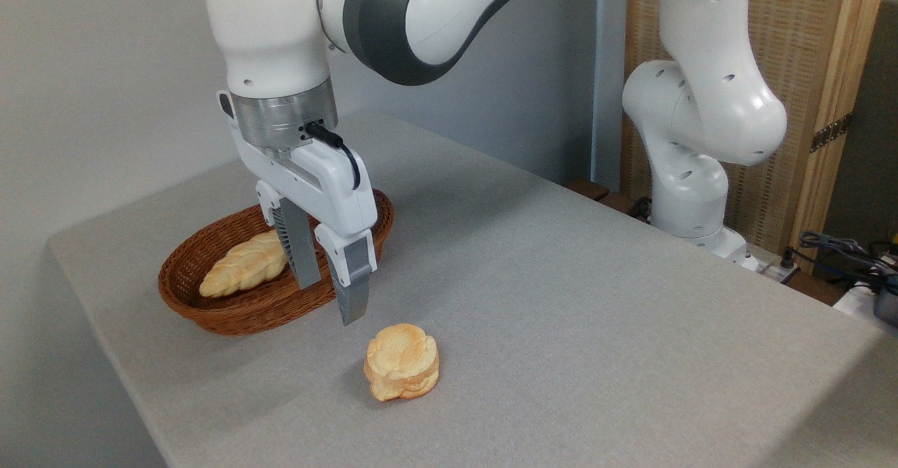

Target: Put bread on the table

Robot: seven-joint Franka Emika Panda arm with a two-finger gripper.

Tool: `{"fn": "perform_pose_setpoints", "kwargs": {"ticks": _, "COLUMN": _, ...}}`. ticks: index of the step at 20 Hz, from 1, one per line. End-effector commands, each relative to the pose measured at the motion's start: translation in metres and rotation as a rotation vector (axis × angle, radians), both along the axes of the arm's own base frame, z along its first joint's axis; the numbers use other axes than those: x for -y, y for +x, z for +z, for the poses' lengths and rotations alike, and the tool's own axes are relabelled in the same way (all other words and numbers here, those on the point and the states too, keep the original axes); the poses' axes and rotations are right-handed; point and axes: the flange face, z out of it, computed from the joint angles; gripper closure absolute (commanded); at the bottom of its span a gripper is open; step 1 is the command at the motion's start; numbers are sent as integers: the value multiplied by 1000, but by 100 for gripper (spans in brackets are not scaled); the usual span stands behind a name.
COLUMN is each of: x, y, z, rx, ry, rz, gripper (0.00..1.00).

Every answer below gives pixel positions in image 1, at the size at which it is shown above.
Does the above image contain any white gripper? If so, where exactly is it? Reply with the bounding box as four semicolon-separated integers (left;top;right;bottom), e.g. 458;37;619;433
217;91;380;326

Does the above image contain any long braided bread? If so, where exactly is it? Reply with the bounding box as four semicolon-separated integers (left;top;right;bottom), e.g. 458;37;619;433
199;229;289;298

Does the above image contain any round bread roll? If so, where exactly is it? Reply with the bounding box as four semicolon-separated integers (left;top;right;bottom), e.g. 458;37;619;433
363;323;441;403

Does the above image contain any brown wicker basket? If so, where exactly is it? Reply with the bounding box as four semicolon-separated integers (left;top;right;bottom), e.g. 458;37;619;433
158;189;395;336

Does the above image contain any grey tablecloth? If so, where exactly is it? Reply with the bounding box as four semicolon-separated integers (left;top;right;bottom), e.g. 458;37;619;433
48;110;898;468

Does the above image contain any brown wooden base board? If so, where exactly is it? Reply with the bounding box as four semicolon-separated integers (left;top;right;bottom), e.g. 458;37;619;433
565;178;653;223

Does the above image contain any metal screen hinge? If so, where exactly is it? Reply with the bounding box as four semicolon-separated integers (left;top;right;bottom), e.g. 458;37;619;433
810;112;854;154

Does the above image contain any wooden woven folding screen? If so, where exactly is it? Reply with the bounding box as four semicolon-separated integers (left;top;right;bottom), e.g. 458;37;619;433
621;0;890;272

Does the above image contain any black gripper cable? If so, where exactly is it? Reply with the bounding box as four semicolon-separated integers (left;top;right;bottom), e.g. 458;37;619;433
304;122;361;190

